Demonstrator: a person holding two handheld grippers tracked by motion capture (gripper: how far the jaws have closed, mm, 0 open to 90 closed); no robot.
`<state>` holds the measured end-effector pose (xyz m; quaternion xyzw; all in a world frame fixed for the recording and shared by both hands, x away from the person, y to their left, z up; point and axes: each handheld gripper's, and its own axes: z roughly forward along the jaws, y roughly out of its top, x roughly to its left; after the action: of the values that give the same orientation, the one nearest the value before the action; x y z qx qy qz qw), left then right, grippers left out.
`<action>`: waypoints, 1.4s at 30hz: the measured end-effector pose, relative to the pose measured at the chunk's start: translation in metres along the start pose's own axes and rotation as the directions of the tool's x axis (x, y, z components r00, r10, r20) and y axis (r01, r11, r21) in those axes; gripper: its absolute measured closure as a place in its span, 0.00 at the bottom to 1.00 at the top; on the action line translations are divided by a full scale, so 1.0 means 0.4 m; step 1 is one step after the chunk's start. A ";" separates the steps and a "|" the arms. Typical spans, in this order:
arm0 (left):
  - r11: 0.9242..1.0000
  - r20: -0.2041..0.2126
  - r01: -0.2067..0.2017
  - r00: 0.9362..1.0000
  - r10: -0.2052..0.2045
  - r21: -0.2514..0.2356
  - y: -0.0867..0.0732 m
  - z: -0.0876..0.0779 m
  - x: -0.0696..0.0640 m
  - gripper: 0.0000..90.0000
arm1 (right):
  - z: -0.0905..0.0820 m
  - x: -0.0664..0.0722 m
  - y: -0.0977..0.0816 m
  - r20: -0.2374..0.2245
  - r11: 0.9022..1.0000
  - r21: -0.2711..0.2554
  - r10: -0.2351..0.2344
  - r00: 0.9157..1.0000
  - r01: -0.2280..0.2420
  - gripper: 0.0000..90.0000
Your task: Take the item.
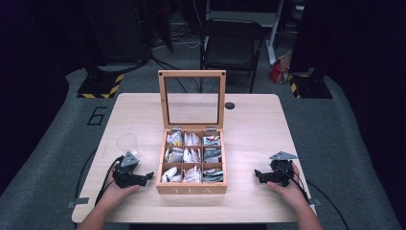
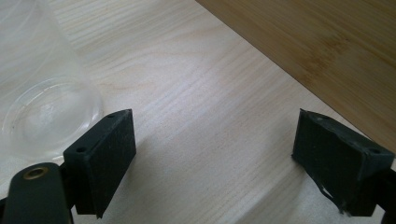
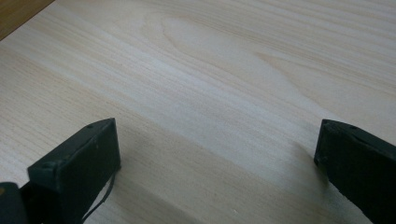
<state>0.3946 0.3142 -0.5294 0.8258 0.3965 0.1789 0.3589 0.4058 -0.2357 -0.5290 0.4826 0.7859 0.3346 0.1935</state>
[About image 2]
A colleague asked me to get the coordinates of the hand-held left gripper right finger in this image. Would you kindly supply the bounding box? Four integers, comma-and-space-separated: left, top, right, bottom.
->
291, 108, 396, 217

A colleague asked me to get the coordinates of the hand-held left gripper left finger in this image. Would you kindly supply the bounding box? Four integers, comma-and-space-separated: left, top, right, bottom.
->
63, 108, 137, 219

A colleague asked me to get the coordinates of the clear glass cup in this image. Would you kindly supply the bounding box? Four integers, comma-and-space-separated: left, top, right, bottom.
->
0, 0, 105, 161

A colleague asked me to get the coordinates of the brown wooden board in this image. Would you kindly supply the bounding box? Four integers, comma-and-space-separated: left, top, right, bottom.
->
195, 0, 396, 155

